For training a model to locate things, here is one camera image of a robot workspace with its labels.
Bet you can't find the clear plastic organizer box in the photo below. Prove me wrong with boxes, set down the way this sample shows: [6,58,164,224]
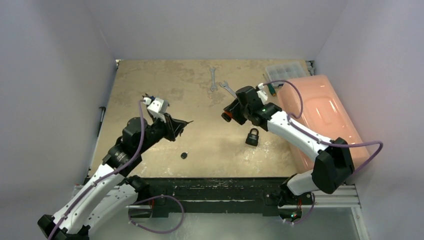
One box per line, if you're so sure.
[265,61,309,82]

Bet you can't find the pink plastic toolbox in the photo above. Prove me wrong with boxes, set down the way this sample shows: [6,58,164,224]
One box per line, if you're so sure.
[277,75,370,173]

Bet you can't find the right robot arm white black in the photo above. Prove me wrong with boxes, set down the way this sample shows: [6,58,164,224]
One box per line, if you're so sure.
[221,83,355,204]

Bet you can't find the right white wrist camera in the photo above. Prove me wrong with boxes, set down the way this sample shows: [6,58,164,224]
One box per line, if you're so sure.
[256,83,268,105]

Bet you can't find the green handle screwdriver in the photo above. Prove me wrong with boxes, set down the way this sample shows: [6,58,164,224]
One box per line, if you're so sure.
[262,73,277,97]

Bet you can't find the blue handle pliers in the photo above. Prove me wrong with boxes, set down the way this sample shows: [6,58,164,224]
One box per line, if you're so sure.
[143,93,156,105]

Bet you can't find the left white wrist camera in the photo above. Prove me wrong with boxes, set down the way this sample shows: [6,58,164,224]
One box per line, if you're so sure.
[144,97,169,123]

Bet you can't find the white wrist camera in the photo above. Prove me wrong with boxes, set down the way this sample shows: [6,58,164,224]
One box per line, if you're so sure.
[256,83,268,105]
[144,97,169,123]

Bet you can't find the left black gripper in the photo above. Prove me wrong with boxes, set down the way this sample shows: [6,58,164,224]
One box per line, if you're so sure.
[137,112,186,154]

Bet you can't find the small silver wrench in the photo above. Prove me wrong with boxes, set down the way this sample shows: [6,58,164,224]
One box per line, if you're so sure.
[209,67,218,92]

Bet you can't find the aluminium frame rail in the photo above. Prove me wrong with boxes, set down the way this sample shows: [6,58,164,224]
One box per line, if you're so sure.
[313,185,361,208]

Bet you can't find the orange black padlock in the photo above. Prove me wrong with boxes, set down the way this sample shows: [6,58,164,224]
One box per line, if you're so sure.
[221,112,232,123]

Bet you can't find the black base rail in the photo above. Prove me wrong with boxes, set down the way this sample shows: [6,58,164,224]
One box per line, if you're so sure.
[125,177,345,218]

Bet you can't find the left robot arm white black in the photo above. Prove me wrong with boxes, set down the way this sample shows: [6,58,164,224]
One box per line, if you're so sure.
[37,113,189,240]

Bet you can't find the single black key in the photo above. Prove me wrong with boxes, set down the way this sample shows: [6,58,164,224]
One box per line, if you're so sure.
[180,151,189,159]

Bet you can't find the large silver wrench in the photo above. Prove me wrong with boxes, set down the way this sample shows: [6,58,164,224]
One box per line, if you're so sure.
[219,80,237,98]

